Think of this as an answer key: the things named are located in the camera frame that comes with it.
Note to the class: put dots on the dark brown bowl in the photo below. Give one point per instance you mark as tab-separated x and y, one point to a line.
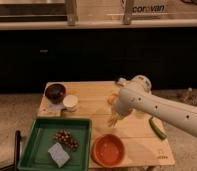
55	93

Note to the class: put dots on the grey sponge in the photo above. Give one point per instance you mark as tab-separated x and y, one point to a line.
58	154

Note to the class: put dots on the green tray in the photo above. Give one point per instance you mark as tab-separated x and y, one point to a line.
35	155

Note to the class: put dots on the wooden board table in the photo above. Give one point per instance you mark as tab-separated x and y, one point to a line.
143	147

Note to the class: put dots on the yellow banana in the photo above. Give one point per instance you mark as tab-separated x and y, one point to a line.
114	118

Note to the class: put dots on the green cucumber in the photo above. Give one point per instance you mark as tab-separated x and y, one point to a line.
156	130

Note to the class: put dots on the white cup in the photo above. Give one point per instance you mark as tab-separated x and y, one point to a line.
70	102

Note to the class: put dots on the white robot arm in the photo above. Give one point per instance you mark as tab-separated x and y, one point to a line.
136	94

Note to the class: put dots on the red bowl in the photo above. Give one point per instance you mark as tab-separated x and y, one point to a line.
108	151

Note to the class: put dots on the black chair back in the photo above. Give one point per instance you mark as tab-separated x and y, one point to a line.
9	156

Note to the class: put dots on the red apple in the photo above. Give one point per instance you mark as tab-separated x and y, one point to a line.
111	98

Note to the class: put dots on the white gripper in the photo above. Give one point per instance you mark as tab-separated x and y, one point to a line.
121	109

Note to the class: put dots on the red grapes bunch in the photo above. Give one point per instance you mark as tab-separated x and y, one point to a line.
65	137

